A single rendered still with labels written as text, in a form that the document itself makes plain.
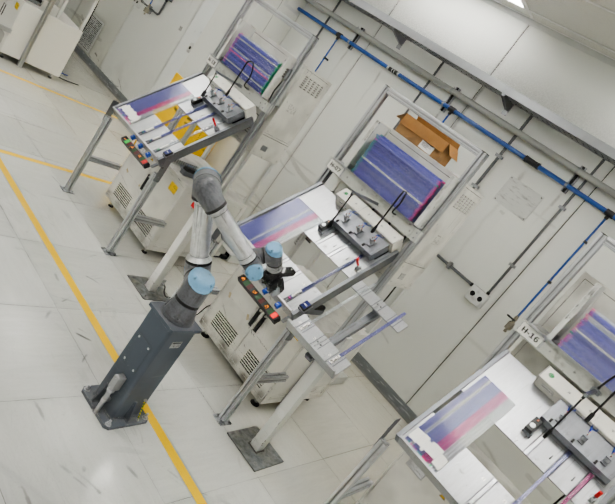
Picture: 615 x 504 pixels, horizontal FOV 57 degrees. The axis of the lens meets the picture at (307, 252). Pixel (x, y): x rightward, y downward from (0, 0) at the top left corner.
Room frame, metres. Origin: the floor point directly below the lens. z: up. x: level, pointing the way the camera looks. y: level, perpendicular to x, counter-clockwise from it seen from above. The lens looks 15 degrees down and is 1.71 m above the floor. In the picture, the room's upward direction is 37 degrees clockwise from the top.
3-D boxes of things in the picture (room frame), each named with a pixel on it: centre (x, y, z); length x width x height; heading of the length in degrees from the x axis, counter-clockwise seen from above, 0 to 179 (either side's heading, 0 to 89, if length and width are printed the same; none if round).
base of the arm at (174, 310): (2.21, 0.29, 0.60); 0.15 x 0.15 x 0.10
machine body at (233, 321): (3.34, -0.18, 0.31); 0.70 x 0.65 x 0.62; 58
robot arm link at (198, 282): (2.21, 0.29, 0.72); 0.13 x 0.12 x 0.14; 21
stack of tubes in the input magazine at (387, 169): (3.21, -0.16, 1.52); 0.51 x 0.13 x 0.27; 58
